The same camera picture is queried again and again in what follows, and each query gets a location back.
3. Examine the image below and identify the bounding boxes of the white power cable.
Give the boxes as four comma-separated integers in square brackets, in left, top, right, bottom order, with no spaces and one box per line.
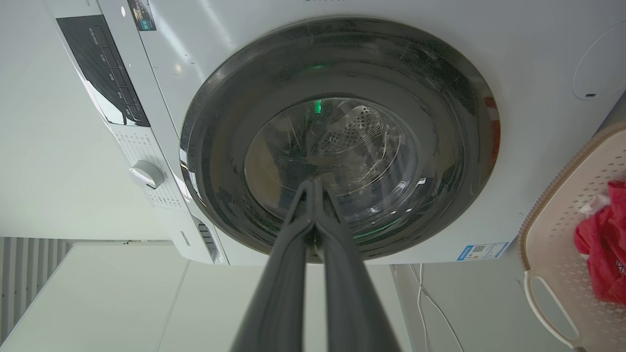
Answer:
[409,264,464,352]

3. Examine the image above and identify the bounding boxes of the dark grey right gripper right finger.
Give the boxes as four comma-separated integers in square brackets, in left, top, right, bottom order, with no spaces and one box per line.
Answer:
[313,177,402,352]

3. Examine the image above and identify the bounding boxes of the round dark washing machine door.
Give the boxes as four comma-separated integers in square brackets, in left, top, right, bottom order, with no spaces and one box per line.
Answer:
[179,18,501,261]

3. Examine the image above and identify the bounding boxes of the red garment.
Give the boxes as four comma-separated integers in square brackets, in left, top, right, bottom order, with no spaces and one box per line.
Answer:
[574,180,626,305]

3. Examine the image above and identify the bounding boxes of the white washing machine control knob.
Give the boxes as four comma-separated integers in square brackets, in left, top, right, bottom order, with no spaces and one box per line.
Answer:
[129,160,165,190]

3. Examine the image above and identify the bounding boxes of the white front-load washing machine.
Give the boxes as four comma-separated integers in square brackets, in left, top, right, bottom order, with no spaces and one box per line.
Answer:
[43,0,626,267]

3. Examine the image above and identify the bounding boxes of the beige perforated laundry basket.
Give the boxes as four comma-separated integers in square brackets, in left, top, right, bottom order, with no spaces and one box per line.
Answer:
[517,120,626,352]

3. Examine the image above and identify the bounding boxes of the white ribbed radiator panel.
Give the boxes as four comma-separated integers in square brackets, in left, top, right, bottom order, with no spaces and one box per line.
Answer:
[0,237,73,338]

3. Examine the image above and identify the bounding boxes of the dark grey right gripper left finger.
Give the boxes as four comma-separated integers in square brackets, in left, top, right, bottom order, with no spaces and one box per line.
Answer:
[230,179,316,352]

